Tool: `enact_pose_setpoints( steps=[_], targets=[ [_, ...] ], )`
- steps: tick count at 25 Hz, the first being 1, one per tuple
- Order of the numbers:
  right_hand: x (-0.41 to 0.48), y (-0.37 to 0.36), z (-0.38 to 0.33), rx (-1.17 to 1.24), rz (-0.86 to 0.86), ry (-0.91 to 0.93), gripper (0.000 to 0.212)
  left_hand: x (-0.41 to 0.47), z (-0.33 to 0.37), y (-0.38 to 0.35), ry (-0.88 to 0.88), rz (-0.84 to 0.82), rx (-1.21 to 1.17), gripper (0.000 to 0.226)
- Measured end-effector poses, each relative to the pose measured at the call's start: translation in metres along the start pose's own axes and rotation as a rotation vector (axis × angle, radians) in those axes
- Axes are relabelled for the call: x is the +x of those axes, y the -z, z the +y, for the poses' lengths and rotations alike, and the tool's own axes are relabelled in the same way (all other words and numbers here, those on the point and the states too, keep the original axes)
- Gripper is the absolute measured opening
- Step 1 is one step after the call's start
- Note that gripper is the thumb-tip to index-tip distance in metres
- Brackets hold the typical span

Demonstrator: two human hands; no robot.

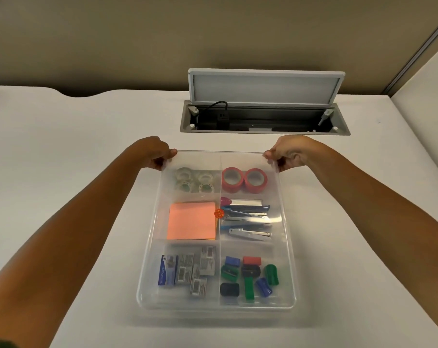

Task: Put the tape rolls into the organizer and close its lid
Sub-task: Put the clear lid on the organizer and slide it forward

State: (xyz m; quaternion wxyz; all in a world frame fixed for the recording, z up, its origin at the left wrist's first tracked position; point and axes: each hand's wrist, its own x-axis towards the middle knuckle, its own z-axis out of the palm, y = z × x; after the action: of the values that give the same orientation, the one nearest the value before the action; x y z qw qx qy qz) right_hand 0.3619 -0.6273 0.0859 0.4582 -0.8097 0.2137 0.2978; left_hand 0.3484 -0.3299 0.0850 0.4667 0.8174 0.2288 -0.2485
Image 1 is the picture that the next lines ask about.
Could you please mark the black power plug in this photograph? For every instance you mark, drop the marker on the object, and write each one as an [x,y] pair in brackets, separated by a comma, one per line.
[222,117]

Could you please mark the person's left forearm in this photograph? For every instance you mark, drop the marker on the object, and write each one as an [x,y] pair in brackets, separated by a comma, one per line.
[59,250]

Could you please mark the silver stapler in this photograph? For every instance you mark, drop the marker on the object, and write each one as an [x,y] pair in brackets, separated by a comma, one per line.
[250,234]

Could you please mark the person's right hand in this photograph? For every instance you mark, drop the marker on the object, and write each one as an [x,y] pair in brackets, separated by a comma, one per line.
[295,150]

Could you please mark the orange sticky note pad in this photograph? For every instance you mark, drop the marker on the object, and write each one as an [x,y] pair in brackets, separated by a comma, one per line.
[191,221]

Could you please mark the person's right thumb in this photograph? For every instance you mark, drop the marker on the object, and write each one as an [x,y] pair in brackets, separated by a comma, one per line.
[272,154]

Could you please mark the person's left hand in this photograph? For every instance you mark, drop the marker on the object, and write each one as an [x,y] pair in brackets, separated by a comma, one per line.
[150,150]

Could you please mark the clear tape roll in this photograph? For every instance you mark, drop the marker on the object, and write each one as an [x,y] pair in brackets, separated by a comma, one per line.
[184,173]
[205,188]
[206,176]
[184,186]

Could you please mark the pink stapler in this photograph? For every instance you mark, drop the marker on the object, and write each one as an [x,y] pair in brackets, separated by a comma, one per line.
[240,202]

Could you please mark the person's right forearm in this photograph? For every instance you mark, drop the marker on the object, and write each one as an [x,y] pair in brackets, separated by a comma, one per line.
[385,221]

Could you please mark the red tape roll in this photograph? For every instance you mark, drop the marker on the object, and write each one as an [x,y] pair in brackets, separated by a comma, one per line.
[227,183]
[251,184]

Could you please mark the grey metal partition strip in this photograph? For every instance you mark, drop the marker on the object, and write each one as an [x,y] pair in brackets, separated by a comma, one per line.
[418,54]

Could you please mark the blue staple box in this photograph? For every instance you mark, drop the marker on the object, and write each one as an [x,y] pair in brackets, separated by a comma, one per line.
[167,270]

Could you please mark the clear plastic organizer tray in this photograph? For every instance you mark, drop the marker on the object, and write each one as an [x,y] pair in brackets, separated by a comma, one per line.
[208,308]

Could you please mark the person's left thumb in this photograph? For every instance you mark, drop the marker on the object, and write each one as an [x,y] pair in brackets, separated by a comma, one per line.
[168,154]

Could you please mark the grey staple box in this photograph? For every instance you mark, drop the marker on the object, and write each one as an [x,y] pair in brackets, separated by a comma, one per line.
[207,260]
[185,268]
[198,286]

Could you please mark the orange push pin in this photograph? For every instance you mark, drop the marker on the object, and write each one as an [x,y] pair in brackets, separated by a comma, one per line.
[219,213]

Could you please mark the group of coloured pencil sharpeners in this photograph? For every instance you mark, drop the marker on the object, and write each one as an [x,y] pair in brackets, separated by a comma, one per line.
[248,277]

